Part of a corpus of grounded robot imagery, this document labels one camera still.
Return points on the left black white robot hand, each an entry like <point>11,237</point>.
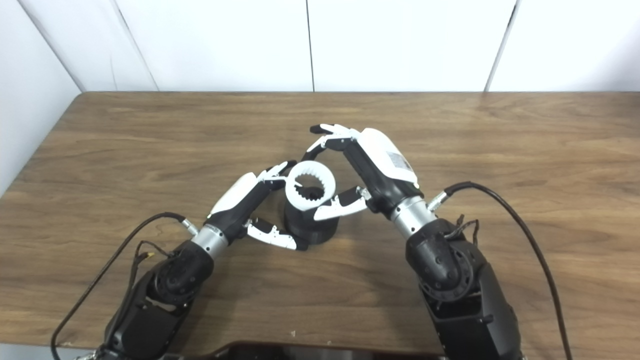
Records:
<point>240,192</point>

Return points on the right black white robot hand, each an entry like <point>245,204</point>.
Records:
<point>385,160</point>

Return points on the round black stepped part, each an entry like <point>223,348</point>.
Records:
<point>315,230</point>

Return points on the dark robot torso edge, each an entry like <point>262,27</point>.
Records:
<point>310,352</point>

